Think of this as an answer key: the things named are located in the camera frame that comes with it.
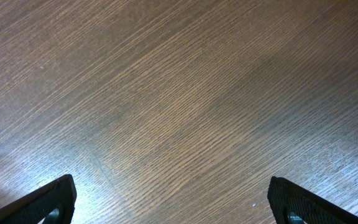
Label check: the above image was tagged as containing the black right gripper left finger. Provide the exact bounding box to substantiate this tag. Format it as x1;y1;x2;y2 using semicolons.
0;174;76;224

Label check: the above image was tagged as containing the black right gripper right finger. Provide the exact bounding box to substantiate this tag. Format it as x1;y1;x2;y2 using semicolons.
267;176;358;224

